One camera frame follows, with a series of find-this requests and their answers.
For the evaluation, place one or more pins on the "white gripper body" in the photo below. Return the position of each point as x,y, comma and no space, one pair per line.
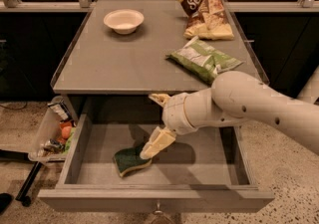
173,112

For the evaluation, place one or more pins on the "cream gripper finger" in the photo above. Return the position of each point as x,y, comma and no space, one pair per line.
160,139
160,99

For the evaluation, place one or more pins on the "green yellow sponge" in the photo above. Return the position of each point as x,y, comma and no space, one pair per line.
128,160

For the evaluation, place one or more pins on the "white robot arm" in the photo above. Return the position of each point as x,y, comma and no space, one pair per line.
233,98

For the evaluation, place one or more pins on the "grey open top drawer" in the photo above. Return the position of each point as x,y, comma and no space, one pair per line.
206,171

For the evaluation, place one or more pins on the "grey cabinet with counter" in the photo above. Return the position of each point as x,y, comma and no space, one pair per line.
103,62

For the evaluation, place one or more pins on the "green snack bag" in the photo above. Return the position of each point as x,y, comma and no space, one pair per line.
203,60

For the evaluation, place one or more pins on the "white paper bowl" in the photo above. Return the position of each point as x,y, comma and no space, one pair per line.
124,21

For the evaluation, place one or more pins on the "brown chips bag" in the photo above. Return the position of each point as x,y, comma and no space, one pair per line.
206,20

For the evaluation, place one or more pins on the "orange ball in bin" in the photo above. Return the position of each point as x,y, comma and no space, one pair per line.
66,132

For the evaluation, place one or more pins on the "clear plastic bin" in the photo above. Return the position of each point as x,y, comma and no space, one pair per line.
48,144

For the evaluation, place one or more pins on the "white packet in bin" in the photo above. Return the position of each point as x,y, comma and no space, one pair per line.
60,109

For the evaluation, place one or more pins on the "black stand leg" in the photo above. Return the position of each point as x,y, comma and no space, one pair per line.
22,196

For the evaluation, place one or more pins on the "metal drawer handle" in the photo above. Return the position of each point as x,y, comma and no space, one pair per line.
160,218

